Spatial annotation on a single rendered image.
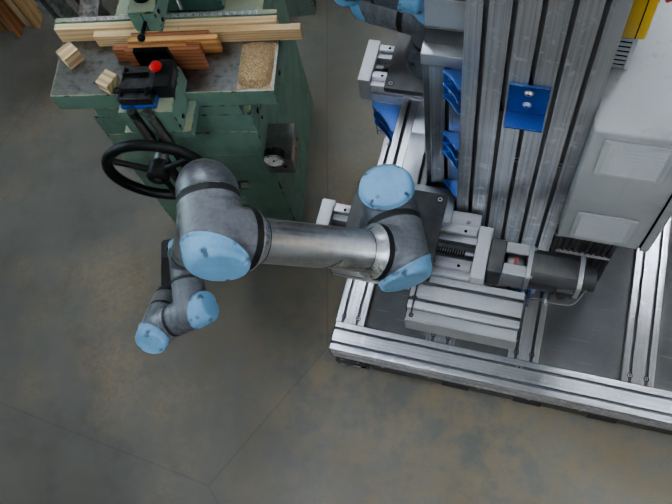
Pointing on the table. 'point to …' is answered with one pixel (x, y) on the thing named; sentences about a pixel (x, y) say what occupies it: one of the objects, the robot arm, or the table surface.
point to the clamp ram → (151, 54)
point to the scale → (169, 15)
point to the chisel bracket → (155, 17)
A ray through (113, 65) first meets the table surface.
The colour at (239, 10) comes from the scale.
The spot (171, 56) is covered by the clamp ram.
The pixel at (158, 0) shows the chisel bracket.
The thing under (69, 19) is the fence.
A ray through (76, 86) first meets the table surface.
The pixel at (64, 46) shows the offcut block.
